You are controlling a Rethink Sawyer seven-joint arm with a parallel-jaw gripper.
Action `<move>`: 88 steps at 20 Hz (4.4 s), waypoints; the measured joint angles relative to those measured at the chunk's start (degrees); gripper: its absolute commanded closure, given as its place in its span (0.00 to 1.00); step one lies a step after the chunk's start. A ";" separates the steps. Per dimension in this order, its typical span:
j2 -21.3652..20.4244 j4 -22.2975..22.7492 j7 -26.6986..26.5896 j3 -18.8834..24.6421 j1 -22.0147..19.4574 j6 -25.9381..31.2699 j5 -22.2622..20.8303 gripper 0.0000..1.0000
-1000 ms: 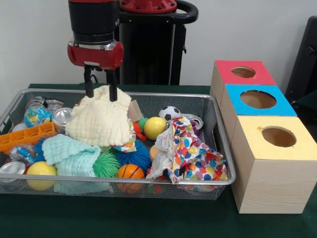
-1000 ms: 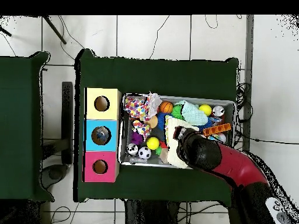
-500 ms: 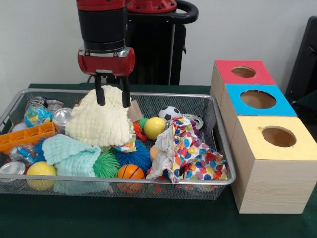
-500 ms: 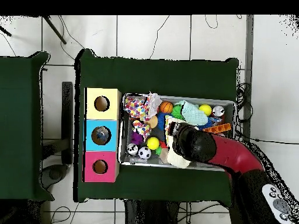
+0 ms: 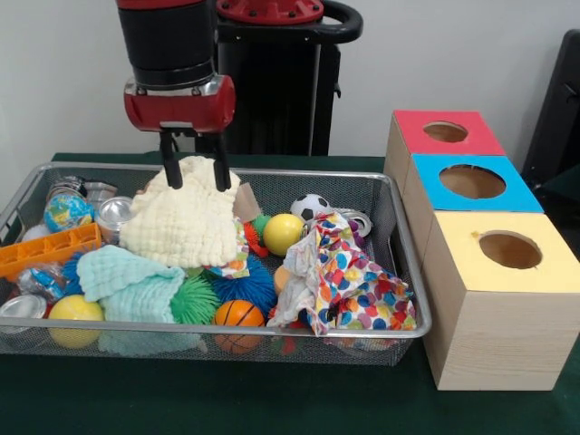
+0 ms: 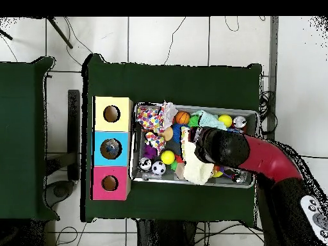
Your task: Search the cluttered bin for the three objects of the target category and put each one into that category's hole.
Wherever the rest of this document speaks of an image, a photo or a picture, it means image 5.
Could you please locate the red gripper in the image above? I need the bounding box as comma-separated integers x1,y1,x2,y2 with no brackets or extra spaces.
123,75,237,192

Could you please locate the small polka dot cloth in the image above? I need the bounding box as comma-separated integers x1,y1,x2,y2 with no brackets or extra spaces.
310,211,366,248

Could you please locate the shallow silver mesh bin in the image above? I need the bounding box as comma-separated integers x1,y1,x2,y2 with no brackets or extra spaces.
0,161,433,367

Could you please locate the wooden three-hole box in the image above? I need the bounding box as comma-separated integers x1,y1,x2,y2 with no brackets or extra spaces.
383,108,580,392

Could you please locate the cream waffle cloth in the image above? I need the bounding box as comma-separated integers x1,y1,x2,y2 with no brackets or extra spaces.
118,156,242,268

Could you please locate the silver drink can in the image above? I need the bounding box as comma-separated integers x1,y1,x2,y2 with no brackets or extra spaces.
97,197,135,244
0,294,49,334

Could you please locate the yellow foam ball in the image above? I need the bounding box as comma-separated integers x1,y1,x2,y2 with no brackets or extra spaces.
262,213,305,258
48,294,106,350

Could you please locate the small soccer ball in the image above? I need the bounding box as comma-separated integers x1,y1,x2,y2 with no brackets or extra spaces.
289,193,333,223

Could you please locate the blue spiky ball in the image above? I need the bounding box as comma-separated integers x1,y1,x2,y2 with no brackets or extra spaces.
61,251,87,295
203,260,277,312

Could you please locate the mint green waffle cloth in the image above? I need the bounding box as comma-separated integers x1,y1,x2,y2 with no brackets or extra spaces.
76,244,187,324

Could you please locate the green spiky ball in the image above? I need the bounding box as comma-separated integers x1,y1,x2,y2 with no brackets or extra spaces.
169,275,222,325

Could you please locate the blue globe ball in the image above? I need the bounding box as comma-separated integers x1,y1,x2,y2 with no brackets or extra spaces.
43,194,95,234

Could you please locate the orange toy basketball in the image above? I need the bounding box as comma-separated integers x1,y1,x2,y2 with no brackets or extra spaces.
214,299,266,355

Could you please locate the orange plastic grid tray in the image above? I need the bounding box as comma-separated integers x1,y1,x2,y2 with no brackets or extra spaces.
0,221,103,280

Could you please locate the clear plastic packet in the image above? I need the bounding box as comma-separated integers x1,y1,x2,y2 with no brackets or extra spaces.
17,266,69,303

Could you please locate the large polka dot cloth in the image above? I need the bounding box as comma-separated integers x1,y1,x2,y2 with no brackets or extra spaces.
266,235,418,337

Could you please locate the dark green tablecloth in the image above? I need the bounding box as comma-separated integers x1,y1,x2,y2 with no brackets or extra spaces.
0,151,580,435

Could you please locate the black flat panel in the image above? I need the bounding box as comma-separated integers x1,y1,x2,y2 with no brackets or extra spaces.
520,29,580,182

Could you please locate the dark green side-table cloth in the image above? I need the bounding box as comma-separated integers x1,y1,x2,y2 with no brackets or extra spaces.
534,163,580,255

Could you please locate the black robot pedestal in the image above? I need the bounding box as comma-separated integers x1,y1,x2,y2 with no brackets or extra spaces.
194,0,363,158

